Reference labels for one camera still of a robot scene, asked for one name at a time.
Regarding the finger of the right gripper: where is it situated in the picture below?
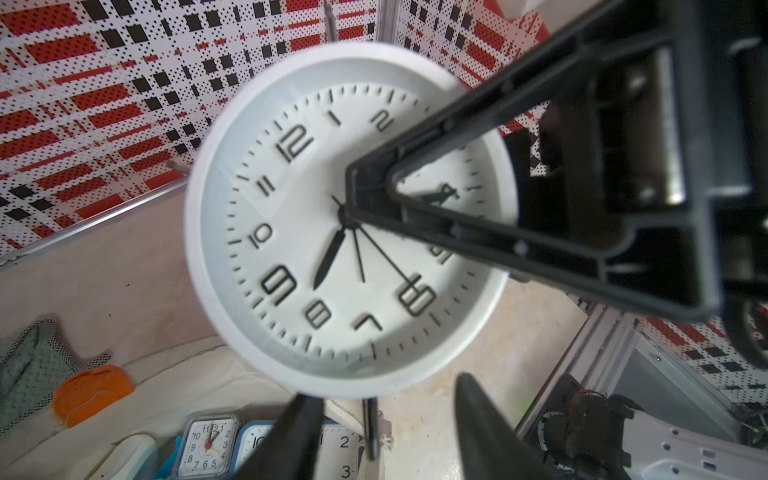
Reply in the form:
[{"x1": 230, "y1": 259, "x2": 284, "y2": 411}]
[{"x1": 344, "y1": 1, "x2": 723, "y2": 321}]

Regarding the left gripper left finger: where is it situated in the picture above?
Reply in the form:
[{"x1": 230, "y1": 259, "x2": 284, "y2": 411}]
[{"x1": 233, "y1": 394, "x2": 325, "y2": 480}]

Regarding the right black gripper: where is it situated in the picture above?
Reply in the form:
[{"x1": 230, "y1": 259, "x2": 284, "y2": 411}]
[{"x1": 671, "y1": 1, "x2": 767, "y2": 369}]

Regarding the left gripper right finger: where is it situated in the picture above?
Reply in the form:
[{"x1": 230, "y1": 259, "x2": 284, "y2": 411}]
[{"x1": 454, "y1": 373, "x2": 554, "y2": 480}]

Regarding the cream canvas tote bag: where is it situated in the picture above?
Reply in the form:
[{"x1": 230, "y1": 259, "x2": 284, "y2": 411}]
[{"x1": 0, "y1": 335, "x2": 367, "y2": 480}]

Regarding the white round alarm clock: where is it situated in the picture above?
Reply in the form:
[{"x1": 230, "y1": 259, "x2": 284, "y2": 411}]
[{"x1": 183, "y1": 2, "x2": 520, "y2": 463}]

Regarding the blue square alarm clock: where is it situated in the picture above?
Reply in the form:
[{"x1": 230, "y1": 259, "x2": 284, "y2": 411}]
[{"x1": 230, "y1": 419, "x2": 364, "y2": 479}]

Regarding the small clear travel clock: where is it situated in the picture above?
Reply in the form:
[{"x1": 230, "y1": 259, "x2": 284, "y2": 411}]
[{"x1": 170, "y1": 414, "x2": 241, "y2": 479}]

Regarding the white blue oval clock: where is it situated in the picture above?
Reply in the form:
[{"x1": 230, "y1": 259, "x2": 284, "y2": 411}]
[{"x1": 88, "y1": 434, "x2": 159, "y2": 480}]

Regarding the green knitted cloth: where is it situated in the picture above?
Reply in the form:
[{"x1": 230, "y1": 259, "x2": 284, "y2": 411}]
[{"x1": 1, "y1": 318, "x2": 112, "y2": 434}]

